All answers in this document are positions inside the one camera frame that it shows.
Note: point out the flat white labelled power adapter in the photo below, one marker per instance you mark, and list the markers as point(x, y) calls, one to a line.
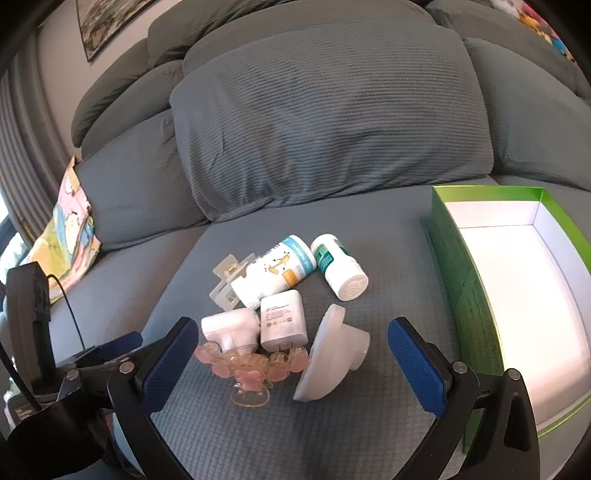
point(284, 323)

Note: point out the grey sofa back cushion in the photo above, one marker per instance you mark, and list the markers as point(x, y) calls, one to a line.
point(323, 115)
point(129, 184)
point(531, 115)

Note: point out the white bottle blue orange label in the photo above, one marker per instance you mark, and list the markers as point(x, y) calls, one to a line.
point(277, 272)

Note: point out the grey sofa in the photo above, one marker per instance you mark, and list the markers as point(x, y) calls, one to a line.
point(406, 258)

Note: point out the white round plastic funnel piece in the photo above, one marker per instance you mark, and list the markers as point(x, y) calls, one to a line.
point(330, 355)

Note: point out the colourful printed cushion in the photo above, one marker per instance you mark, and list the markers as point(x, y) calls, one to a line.
point(64, 235)

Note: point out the grey curtain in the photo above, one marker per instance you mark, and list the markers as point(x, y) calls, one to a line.
point(23, 152)

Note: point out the pink hair claw clip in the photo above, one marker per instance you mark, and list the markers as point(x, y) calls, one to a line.
point(249, 367)

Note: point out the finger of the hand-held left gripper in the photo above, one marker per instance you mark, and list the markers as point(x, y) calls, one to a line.
point(127, 341)

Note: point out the green cardboard box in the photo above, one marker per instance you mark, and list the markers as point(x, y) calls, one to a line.
point(508, 286)

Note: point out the rounded white power adapter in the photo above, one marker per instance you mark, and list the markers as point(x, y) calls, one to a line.
point(231, 330)

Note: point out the window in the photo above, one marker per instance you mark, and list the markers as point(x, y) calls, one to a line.
point(11, 244)

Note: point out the framed wall picture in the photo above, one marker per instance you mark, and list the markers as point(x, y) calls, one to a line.
point(106, 23)

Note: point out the white bottle green label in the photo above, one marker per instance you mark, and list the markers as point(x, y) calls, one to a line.
point(339, 267)

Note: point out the clear plastic hair clip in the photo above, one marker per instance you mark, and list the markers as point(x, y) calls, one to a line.
point(224, 274)

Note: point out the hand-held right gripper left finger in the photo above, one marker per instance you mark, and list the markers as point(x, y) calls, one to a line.
point(166, 364)

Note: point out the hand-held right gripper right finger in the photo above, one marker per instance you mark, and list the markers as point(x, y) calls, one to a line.
point(415, 369)

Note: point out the colourful plush toys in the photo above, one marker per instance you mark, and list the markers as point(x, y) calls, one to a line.
point(554, 27)

